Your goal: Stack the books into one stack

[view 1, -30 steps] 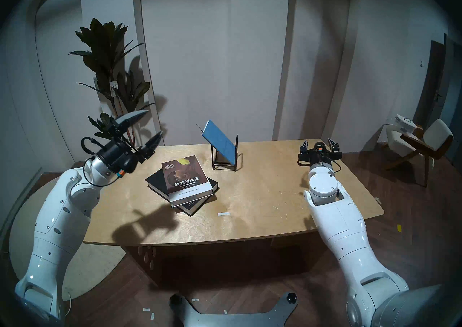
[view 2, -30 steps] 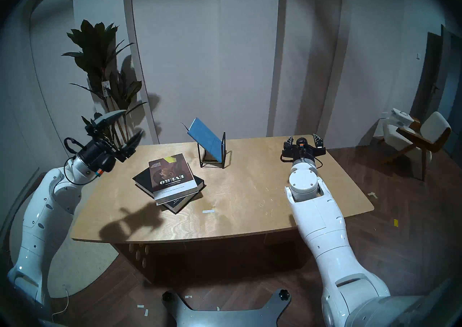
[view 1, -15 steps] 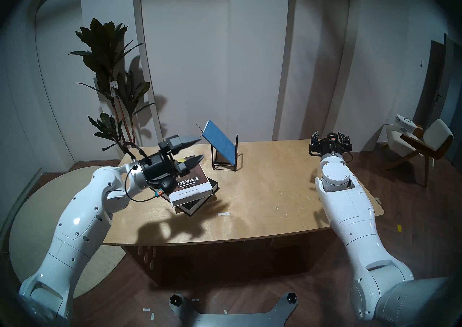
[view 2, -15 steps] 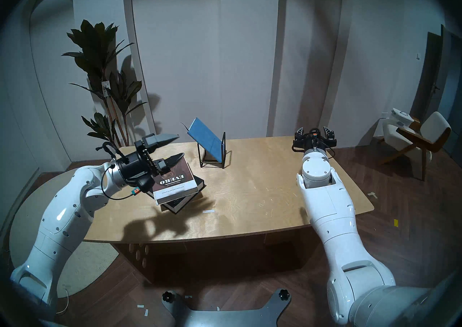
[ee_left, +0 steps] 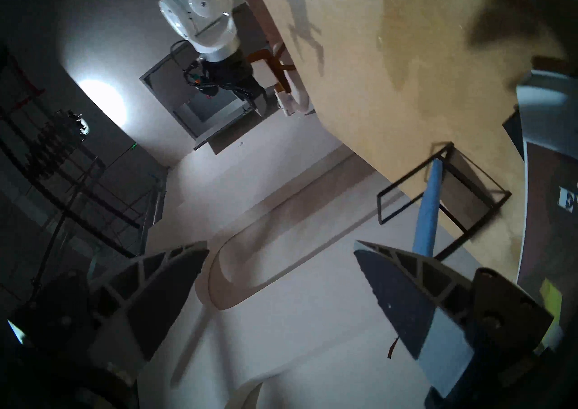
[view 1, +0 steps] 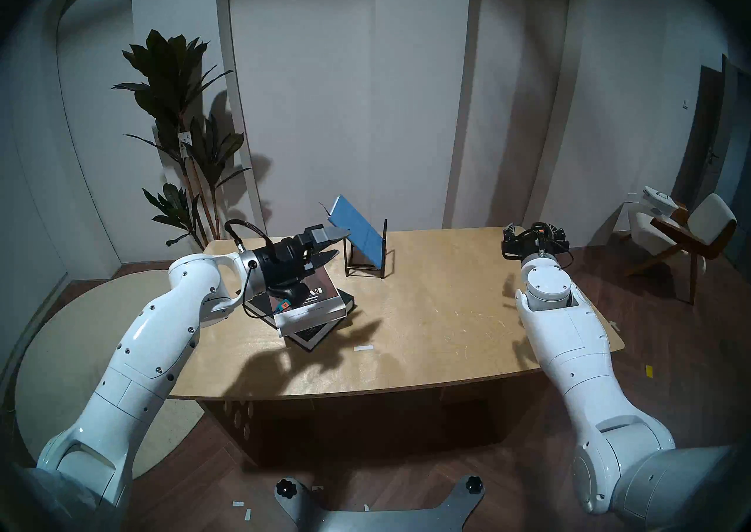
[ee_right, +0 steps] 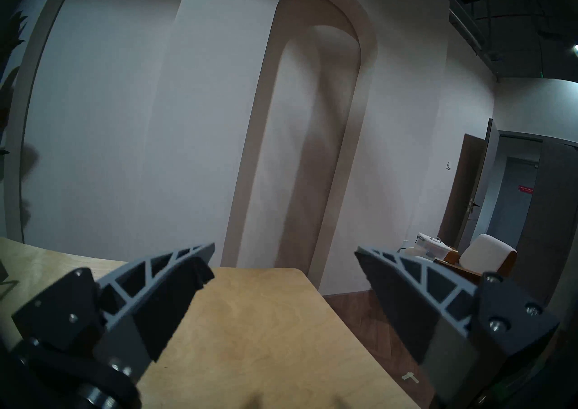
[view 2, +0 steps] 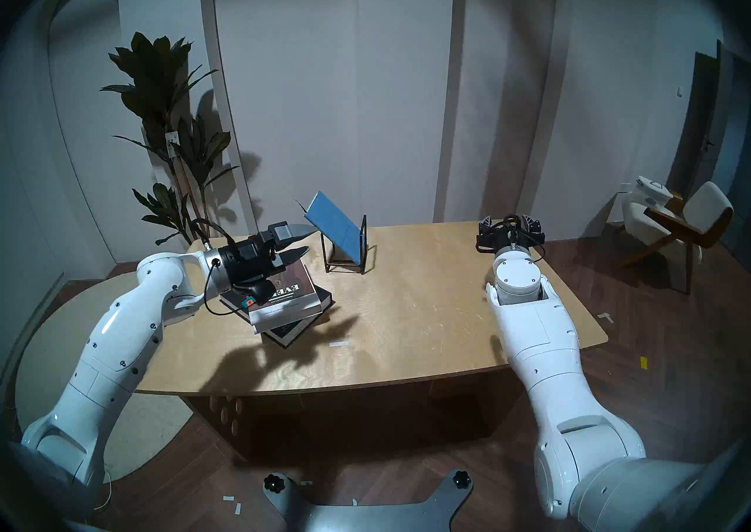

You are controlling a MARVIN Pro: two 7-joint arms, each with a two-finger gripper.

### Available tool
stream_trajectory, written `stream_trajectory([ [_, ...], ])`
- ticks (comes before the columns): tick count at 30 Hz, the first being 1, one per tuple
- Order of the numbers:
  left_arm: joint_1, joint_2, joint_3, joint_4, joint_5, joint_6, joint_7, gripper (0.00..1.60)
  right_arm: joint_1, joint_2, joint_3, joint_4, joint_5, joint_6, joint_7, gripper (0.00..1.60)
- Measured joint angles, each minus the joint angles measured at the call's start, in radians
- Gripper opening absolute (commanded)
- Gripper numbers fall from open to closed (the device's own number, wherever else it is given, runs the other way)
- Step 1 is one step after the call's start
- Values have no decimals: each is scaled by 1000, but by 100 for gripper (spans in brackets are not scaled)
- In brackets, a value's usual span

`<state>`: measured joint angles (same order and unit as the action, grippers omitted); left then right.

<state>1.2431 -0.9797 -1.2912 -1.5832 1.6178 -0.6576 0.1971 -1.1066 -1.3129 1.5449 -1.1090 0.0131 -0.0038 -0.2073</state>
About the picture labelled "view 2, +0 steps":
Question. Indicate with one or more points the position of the thin blue book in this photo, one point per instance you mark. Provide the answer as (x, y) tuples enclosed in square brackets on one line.
[(334, 223)]

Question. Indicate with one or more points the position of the thick black hardcover book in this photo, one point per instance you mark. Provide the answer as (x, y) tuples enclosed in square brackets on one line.
[(293, 334)]

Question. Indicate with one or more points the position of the dark door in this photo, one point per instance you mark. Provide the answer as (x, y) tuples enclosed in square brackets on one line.
[(701, 143)]

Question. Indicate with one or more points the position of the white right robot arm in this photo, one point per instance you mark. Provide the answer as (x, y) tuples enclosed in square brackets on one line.
[(545, 349)]

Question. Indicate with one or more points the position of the white book brown cover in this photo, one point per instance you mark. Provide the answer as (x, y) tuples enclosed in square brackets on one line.
[(293, 299)]

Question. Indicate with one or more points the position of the white wooden armchair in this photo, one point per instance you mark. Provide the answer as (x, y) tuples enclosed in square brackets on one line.
[(704, 208)]

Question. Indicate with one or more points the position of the black round base knob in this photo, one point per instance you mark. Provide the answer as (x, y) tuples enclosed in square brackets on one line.
[(273, 483), (462, 479)]

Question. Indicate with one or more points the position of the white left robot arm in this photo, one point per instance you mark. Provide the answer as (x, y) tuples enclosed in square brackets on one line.
[(117, 337)]

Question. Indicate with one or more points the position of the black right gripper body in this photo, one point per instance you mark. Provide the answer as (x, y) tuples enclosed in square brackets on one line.
[(499, 237)]

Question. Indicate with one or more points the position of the white plant tag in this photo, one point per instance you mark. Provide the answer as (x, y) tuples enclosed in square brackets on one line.
[(172, 144)]

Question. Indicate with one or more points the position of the round beige rug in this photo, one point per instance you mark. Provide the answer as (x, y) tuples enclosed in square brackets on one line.
[(58, 349)]

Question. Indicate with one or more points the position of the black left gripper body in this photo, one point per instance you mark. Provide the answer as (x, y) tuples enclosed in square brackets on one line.
[(252, 261)]

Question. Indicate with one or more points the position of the tall green potted plant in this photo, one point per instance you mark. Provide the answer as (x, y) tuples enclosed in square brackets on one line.
[(158, 79)]

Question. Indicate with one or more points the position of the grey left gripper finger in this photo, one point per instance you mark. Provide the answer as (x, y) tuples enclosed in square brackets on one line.
[(287, 232), (292, 255)]

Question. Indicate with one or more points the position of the white bag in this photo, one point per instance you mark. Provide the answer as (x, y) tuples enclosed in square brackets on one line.
[(652, 191)]

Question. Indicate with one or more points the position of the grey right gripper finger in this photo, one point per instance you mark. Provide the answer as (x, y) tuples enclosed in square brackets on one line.
[(490, 223), (533, 223)]

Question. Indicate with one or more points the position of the grey metal robot base plate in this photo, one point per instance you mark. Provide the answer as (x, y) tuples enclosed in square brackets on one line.
[(364, 516)]

